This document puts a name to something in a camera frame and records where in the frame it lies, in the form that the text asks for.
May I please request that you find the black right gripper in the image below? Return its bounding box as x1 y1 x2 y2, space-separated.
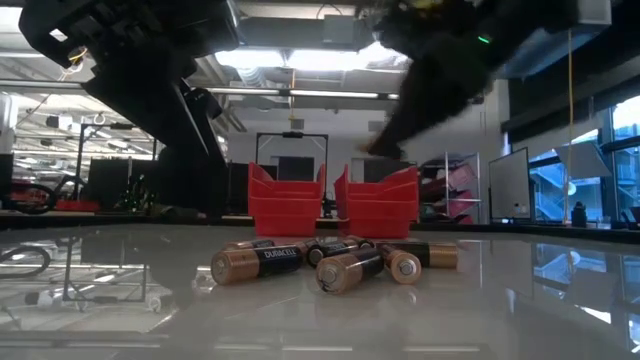
357 0 501 161

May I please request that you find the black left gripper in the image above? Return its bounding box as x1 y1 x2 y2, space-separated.
82 0 241 157

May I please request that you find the black copper AA battery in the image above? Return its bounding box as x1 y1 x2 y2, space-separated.
209 243 306 287
315 248 386 296
377 241 460 270
292 238 322 254
382 243 423 285

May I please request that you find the black copper AAA battery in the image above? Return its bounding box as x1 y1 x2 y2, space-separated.
305 238 362 269
222 238 276 252
344 234 377 250

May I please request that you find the red shelf bin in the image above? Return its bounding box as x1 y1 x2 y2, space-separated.
432 162 477 194
433 188 476 219

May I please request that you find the metal shelf rack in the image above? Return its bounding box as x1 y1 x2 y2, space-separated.
418 149 484 225

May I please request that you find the red plastic bin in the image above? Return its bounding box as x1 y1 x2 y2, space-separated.
333 163 421 239
247 160 327 238

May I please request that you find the long ceiling strip light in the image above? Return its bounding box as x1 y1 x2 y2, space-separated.
0 79 281 97
288 88 401 102

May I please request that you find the whiteboard on stand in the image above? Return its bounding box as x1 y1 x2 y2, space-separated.
487 146 532 224

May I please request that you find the bright ceiling light panel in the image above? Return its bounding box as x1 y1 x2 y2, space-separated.
214 42 411 72

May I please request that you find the grey hanging panel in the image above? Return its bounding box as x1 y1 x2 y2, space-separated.
551 140 613 180

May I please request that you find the white ceiling box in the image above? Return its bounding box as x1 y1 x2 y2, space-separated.
577 0 613 29

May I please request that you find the dark bottle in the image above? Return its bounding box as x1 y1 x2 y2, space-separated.
571 200 588 229

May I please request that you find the black partition wall panel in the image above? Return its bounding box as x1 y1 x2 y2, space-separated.
85 157 251 221

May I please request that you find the black metal frame rig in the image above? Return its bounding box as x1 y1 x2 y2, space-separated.
74 122 160 201
254 131 330 166

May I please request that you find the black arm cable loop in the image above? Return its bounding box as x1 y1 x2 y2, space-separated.
0 181 60 217

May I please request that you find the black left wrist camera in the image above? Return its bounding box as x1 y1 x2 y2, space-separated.
18 0 101 70

